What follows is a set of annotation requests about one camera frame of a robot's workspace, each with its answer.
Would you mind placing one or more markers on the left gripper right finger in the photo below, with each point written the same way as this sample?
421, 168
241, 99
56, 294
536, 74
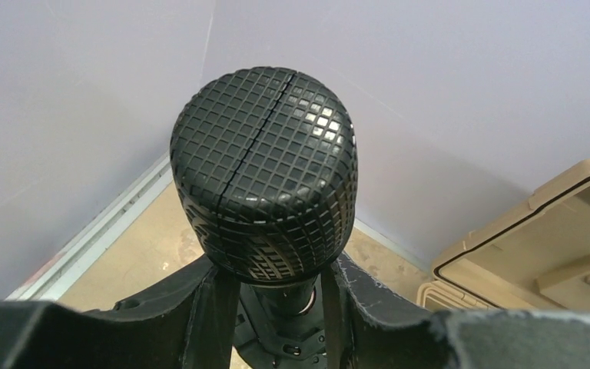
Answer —
367, 325

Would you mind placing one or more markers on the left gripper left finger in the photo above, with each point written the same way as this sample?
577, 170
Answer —
184, 321

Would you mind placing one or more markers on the black microphone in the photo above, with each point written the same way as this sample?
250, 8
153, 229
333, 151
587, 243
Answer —
265, 164

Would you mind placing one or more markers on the tan plastic toolbox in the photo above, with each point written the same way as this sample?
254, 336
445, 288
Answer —
535, 256

